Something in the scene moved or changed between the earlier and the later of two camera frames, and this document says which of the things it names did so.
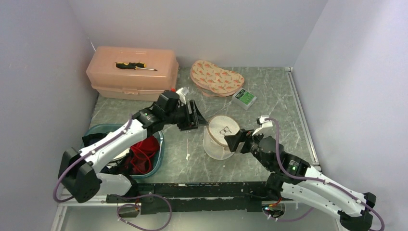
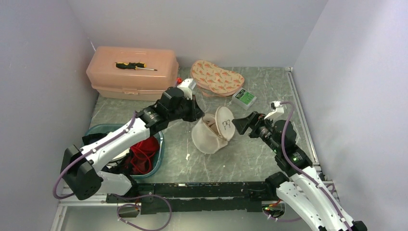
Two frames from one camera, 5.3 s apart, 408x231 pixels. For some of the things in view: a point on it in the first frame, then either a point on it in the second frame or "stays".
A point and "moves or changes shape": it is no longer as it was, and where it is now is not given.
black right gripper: x=243 y=135 → x=253 y=121
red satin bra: x=140 y=155 stays
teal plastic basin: x=108 y=127 stays
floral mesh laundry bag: x=214 y=81 stays
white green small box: x=244 y=98 stays
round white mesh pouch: x=215 y=145 moves or changes shape
